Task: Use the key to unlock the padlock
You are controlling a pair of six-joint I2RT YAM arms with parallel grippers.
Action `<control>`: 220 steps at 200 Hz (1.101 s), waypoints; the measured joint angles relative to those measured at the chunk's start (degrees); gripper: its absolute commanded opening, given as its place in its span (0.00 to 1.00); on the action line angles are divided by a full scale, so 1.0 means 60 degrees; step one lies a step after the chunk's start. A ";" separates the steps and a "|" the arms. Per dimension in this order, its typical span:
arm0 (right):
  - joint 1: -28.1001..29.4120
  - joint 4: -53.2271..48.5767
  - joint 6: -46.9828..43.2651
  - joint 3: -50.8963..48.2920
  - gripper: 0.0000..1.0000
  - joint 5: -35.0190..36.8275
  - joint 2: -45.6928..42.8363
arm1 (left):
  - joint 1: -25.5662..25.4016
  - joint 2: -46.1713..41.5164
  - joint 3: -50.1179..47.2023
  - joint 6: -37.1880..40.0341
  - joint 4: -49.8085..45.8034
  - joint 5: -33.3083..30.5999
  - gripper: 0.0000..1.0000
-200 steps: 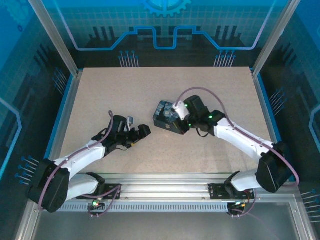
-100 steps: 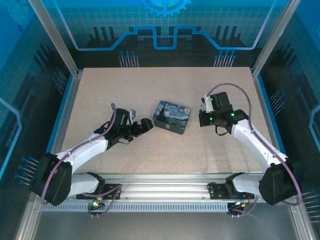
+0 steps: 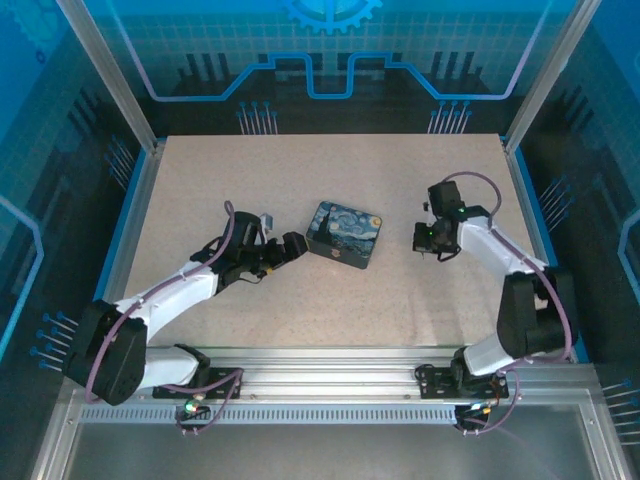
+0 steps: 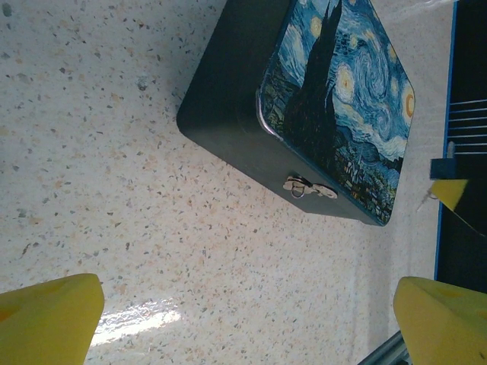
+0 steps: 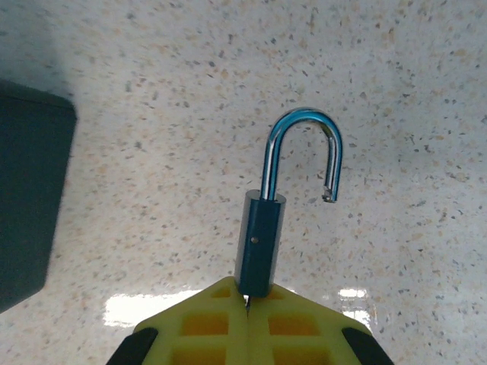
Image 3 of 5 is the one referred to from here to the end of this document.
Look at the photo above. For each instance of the left enclosure panel, circuit print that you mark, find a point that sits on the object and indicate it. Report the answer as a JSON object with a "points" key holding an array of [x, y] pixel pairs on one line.
{"points": [[40, 200]]}

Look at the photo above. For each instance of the back enclosure panel, gear print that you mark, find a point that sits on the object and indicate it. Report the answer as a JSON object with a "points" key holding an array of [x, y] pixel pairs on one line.
{"points": [[320, 50]]}

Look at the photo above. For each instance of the right enclosure panel, circuit print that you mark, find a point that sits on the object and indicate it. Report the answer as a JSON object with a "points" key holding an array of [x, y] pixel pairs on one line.
{"points": [[600, 175]]}

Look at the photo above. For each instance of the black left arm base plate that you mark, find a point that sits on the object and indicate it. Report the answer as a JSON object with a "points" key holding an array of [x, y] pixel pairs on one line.
{"points": [[220, 380]]}

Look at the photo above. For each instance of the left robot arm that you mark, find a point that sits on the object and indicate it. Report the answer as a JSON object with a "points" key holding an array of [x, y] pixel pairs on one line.
{"points": [[170, 300]]}

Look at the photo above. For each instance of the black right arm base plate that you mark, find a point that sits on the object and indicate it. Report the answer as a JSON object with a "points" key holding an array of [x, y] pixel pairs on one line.
{"points": [[435, 382]]}

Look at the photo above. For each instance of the blue table edge strip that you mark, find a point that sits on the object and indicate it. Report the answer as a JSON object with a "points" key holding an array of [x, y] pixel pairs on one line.
{"points": [[531, 200]]}

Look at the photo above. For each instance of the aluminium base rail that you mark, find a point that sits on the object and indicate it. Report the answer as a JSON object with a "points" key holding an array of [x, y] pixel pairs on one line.
{"points": [[325, 372]]}

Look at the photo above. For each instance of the Starry Night printed board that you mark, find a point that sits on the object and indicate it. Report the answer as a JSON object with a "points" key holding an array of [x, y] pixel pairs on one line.
{"points": [[345, 232]]}

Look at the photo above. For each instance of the aluminium side rail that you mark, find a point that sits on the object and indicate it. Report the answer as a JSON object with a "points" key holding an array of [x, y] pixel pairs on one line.
{"points": [[131, 225], [521, 200]]}

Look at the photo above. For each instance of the aluminium corner post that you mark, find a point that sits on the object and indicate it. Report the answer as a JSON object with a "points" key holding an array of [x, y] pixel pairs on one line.
{"points": [[107, 75], [550, 70]]}

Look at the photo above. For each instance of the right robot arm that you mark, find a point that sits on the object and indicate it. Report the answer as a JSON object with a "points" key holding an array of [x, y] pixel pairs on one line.
{"points": [[480, 240]]}

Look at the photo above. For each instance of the enclosure panel, circuit print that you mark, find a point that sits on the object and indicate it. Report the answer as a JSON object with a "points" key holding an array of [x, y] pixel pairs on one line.
{"points": [[600, 175], [40, 200]]}

